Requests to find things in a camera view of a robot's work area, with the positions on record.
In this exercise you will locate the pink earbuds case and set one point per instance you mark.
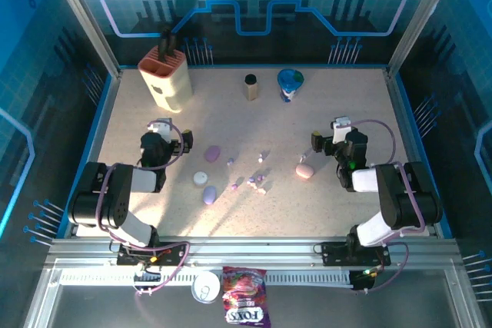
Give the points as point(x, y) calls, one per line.
point(304, 171)

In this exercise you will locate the white round cap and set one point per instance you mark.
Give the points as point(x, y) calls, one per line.
point(200, 178)

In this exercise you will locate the pale lavender earbuds case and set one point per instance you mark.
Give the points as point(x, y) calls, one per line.
point(209, 194)

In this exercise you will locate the white earbud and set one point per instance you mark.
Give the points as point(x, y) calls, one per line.
point(261, 158)
point(303, 158)

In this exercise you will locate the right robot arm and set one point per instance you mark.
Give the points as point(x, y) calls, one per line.
point(403, 197)

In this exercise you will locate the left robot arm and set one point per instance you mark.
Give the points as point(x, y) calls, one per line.
point(115, 197)

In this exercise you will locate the beige knife block orange top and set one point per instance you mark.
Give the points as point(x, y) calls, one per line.
point(169, 82)

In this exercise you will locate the blue plastic cup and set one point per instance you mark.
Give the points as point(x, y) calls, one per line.
point(290, 82)

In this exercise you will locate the wooden bottle black cap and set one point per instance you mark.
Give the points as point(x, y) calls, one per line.
point(251, 88)

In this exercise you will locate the black controller box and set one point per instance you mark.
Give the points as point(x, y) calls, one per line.
point(361, 282)

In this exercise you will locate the white round lid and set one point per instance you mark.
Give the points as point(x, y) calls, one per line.
point(205, 285)

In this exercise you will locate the Fox's candy bag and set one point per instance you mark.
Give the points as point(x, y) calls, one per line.
point(246, 297)

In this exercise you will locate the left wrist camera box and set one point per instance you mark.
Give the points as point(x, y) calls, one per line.
point(163, 130)

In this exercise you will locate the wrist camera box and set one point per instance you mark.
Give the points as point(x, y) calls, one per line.
point(163, 130)
point(341, 130)

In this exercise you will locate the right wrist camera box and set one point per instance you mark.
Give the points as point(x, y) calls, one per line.
point(341, 130)

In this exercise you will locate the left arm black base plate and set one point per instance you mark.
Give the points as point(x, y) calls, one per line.
point(173, 255)

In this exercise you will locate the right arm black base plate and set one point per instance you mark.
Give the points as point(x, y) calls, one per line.
point(334, 255)

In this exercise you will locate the aluminium frame rail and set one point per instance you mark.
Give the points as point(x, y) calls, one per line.
point(250, 251)

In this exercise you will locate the aluminium frame post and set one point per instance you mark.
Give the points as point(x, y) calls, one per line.
point(421, 20)
point(86, 20)

